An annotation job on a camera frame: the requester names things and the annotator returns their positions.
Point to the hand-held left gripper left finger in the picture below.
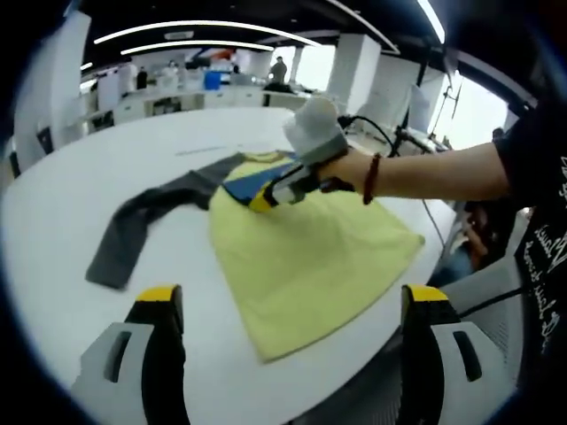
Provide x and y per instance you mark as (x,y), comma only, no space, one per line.
(128,376)

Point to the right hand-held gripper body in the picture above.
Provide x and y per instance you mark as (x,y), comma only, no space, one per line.
(316,133)

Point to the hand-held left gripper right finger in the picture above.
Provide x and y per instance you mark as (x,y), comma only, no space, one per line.
(447,376)

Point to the yellow grey blue garment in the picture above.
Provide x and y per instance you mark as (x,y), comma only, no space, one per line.
(310,257)

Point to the person's right hand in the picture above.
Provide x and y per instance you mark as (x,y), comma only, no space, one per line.
(350,170)

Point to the white square pillar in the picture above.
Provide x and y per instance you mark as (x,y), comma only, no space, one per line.
(354,73)
(53,79)

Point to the white mesh office chair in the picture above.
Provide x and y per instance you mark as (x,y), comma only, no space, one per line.
(483,283)

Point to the white upright panel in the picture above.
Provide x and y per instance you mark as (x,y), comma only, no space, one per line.
(419,106)

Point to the person's blue jeans leg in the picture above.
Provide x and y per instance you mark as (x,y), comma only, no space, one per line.
(458,268)

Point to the blue box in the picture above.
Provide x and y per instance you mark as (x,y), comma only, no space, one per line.
(212,80)

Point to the white counter cabinets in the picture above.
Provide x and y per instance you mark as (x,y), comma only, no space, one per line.
(199,99)

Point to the tall light stand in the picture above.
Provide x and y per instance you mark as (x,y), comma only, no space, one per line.
(448,102)

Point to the long ceiling light strip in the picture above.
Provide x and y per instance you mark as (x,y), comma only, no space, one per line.
(432,17)
(204,26)
(195,46)

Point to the ceiling vent unit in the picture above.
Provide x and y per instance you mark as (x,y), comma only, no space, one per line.
(178,36)

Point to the short ceiling light strip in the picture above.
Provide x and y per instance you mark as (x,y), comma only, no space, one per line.
(87,66)

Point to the black rectangular object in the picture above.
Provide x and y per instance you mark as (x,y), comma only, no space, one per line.
(45,141)

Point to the black frame desk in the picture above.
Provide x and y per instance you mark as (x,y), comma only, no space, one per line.
(418,137)

